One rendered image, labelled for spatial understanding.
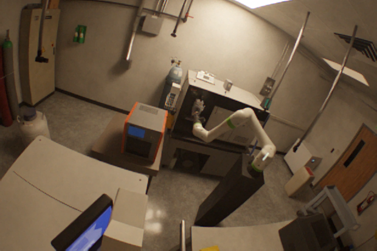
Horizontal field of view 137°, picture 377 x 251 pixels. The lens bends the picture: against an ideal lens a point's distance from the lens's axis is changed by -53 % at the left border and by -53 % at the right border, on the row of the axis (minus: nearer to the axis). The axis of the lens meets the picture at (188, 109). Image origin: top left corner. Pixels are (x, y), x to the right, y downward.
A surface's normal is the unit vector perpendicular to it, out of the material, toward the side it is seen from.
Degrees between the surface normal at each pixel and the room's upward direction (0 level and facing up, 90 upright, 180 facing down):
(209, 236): 0
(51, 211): 0
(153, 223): 0
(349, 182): 90
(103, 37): 90
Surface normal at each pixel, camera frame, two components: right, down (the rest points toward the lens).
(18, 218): 0.33, -0.83
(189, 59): 0.02, 0.47
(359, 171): -0.94, -0.28
